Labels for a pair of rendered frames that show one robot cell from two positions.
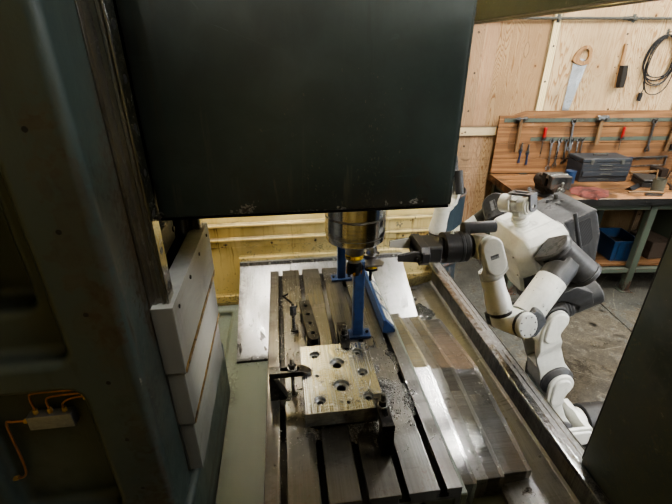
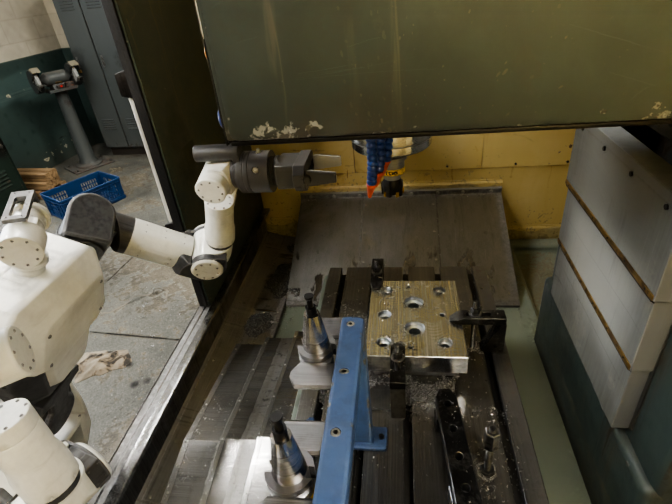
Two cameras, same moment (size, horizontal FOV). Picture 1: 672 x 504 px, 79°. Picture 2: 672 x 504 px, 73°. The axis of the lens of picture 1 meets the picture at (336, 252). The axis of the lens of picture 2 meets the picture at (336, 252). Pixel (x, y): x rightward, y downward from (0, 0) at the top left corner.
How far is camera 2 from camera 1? 187 cm
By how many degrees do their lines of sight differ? 119
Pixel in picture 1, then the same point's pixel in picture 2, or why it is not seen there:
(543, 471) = (223, 350)
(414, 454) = (355, 286)
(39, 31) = not seen: outside the picture
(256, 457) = not seen: hidden behind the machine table
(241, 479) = (528, 400)
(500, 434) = (236, 368)
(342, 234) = not seen: hidden behind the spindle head
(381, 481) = (390, 274)
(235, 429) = (562, 466)
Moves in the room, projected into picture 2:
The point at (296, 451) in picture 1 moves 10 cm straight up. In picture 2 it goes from (462, 296) to (464, 268)
